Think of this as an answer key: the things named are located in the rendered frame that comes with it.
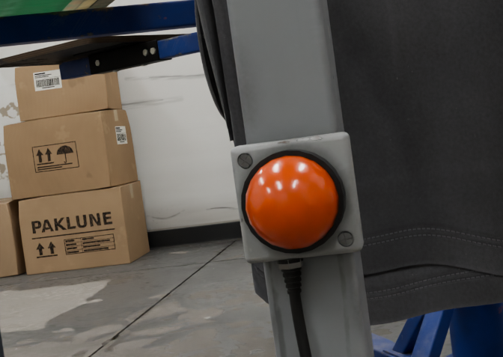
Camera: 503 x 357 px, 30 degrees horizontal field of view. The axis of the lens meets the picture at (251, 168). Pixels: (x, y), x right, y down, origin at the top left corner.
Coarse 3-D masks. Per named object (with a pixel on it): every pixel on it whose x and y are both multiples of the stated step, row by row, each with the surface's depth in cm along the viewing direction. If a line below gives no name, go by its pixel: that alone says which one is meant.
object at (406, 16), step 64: (384, 0) 67; (448, 0) 66; (384, 64) 68; (448, 64) 67; (384, 128) 68; (448, 128) 67; (384, 192) 69; (448, 192) 67; (384, 256) 70; (448, 256) 68; (384, 320) 70
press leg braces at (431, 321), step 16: (416, 320) 223; (432, 320) 186; (448, 320) 188; (400, 336) 232; (416, 336) 227; (432, 336) 184; (384, 352) 238; (400, 352) 233; (416, 352) 183; (432, 352) 182
